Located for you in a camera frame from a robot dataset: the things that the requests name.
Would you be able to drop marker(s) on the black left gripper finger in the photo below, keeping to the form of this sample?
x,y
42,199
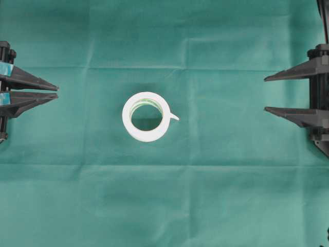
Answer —
x,y
14,103
19,79

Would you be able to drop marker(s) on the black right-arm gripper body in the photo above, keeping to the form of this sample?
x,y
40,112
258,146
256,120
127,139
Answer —
x,y
318,95

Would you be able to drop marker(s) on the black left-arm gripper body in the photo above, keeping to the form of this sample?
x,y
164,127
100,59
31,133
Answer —
x,y
7,55

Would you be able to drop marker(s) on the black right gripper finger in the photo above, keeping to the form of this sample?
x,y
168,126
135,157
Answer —
x,y
304,118
302,71

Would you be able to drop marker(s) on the white duct tape roll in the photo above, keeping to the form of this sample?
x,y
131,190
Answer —
x,y
147,98

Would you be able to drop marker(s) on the green table cloth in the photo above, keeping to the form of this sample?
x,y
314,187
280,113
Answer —
x,y
227,173

